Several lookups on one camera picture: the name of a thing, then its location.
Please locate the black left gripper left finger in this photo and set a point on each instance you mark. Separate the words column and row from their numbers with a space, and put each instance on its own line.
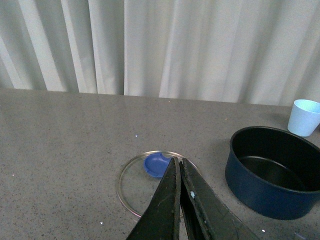
column 161, row 220

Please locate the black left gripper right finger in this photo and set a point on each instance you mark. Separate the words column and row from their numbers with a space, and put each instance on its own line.
column 206, row 217

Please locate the glass lid blue knob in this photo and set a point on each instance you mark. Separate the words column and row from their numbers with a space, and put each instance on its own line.
column 140, row 177

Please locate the dark blue saucepan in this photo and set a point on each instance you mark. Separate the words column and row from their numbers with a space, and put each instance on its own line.
column 274, row 172

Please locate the light blue plastic cup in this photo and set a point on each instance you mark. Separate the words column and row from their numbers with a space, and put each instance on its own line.
column 304, row 117

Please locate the white pleated curtain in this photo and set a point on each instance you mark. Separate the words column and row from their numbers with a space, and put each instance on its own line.
column 240, row 51

